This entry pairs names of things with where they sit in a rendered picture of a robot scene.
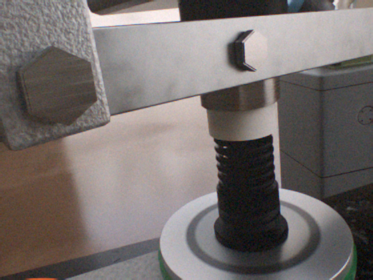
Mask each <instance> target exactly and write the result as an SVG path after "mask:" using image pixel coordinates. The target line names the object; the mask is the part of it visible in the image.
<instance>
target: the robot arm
mask: <svg viewBox="0 0 373 280"><path fill-rule="evenodd" d="M333 2H335V0H288V12H289V13H301V12H311V11H326V10H335V4H333Z"/></svg>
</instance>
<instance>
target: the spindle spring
mask: <svg viewBox="0 0 373 280"><path fill-rule="evenodd" d="M214 142H215V143H216V145H215V146H214V149H215V151H216V160H217V163H216V168H217V169H218V173H217V177H218V178H219V180H218V185H219V187H220V188H221V189H222V190H223V191H226V192H228V193H232V194H235V195H248V194H253V193H258V192H259V191H262V190H264V189H267V188H269V187H270V186H271V185H272V184H273V183H274V181H275V178H276V175H275V172H274V170H275V165H274V154H273V152H274V147H273V145H272V144H273V136H272V135H271V134H270V135H267V136H265V137H261V138H259V139H253V140H244V141H226V140H218V139H215V138H214ZM257 143H260V144H259V145H256V146H252V147H246V148H240V149H229V148H227V147H243V146H251V145H255V144H257ZM260 152H261V153H260ZM257 153H259V154H258V155H255V156H253V157H248V158H244V159H230V158H228V157H246V156H250V155H254V154H257ZM223 156H225V157H223ZM259 163H261V164H259ZM257 164H259V165H257ZM247 165H253V166H252V167H244V168H232V167H242V166H247ZM228 166H231V167H228ZM260 172H262V173H260ZM257 173H259V174H258V175H254V174H257ZM248 175H253V176H251V177H241V176H248ZM230 176H237V177H230ZM262 181H263V182H262ZM261 182H262V183H261ZM254 183H258V184H256V185H251V184H254ZM229 184H230V185H229ZM232 185H251V186H246V187H236V186H232Z"/></svg>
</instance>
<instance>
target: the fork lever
mask: <svg viewBox="0 0 373 280"><path fill-rule="evenodd" d="M92 30H93V36H94V38H95V44H96V48H97V53H98V59H99V65H100V68H101V73H102V77H103V82H104V88H105V94H106V97H107V103H108V106H109V111H110V116H113V115H120V114H123V113H128V112H131V111H136V110H139V109H146V108H149V107H154V106H157V105H161V104H164V103H172V102H174V101H179V100H182V99H187V98H190V97H197V96H200V95H204V94H208V93H212V92H215V91H222V90H225V89H230V88H233V87H238V86H241V85H248V84H251V83H256V82H259V81H264V80H266V79H274V78H277V77H281V76H284V75H289V74H292V73H299V72H302V71H307V70H309V69H314V68H317V67H324V66H327V65H332V64H335V63H339V62H343V61H349V60H353V59H357V58H360V57H365V56H371V55H373V7H367V8H359V9H353V8H351V9H335V10H326V11H311V12H301V13H277V14H269V15H253V16H244V17H228V18H212V19H195V20H187V21H171V22H162V23H138V24H129V25H113V26H104V27H92ZM16 75H17V79H18V82H19V90H20V92H21V97H22V100H23V104H24V110H25V112H26V113H27V114H29V115H34V116H37V117H40V118H43V119H46V120H49V121H54V122H57V123H60V124H63V125H66V126H70V125H71V124H72V123H73V122H74V121H76V120H77V119H78V118H79V116H81V115H82V114H83V113H84V112H85V111H86V110H88V109H89V108H90V107H91V105H93V104H94V103H96V102H97V101H98V100H97V93H96V89H95V83H94V79H93V73H92V69H91V62H90V61H87V60H84V59H82V58H80V57H78V56H76V55H74V54H70V53H68V52H66V51H64V50H62V49H60V48H56V47H54V46H48V47H47V48H45V49H44V50H42V52H40V53H39V54H38V55H36V56H35V57H34V58H32V59H31V60H30V61H28V62H27V63H26V64H25V65H24V66H22V67H20V68H19V70H17V71H16Z"/></svg>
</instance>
